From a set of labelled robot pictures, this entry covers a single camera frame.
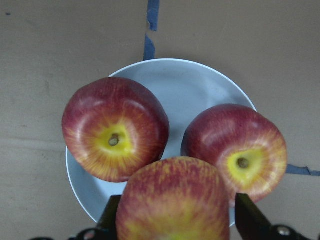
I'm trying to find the red yellow apple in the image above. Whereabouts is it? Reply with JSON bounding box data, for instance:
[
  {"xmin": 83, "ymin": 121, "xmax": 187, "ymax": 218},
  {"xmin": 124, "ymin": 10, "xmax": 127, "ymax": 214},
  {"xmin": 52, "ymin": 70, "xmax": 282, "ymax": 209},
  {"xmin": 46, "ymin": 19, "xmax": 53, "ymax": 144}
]
[{"xmin": 116, "ymin": 157, "xmax": 230, "ymax": 240}]

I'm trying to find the light blue plate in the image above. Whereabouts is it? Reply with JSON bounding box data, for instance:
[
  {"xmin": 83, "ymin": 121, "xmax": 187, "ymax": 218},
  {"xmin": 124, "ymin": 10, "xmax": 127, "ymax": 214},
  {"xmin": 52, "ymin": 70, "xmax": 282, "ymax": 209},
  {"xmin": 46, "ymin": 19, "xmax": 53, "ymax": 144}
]
[{"xmin": 65, "ymin": 58, "xmax": 255, "ymax": 222}]

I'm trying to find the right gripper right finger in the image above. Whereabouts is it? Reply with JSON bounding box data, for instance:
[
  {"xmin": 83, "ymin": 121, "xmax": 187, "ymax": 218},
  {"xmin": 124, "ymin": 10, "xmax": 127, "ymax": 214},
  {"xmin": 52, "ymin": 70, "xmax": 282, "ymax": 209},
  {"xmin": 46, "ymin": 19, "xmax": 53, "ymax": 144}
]
[{"xmin": 235, "ymin": 193, "xmax": 298, "ymax": 240}]

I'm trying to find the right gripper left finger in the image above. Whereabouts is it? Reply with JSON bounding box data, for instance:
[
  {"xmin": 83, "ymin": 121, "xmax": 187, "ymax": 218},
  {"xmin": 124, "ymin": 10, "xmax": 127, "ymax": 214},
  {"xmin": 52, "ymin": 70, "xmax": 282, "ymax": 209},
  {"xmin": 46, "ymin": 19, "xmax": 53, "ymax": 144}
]
[{"xmin": 74, "ymin": 195, "xmax": 122, "ymax": 240}]

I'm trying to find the red apple plate back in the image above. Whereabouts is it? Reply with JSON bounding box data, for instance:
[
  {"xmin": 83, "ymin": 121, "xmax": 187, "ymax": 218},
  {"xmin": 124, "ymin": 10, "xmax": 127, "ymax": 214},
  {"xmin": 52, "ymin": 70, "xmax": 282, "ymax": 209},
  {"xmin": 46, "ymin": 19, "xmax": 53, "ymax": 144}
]
[{"xmin": 180, "ymin": 103, "xmax": 288, "ymax": 207}]

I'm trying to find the red apple plate left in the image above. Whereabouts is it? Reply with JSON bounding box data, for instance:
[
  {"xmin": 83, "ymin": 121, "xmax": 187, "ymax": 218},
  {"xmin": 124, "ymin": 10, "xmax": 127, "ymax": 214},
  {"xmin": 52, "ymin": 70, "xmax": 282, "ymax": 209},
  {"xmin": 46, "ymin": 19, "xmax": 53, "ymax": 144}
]
[{"xmin": 61, "ymin": 77, "xmax": 170, "ymax": 183}]

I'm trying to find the red apple plate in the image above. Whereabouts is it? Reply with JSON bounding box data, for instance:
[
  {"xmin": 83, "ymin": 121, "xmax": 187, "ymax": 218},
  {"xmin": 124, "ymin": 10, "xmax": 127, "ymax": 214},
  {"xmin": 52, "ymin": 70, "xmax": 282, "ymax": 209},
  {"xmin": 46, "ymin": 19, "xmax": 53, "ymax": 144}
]
[
  {"xmin": 180, "ymin": 103, "xmax": 288, "ymax": 207},
  {"xmin": 61, "ymin": 77, "xmax": 170, "ymax": 183}
]

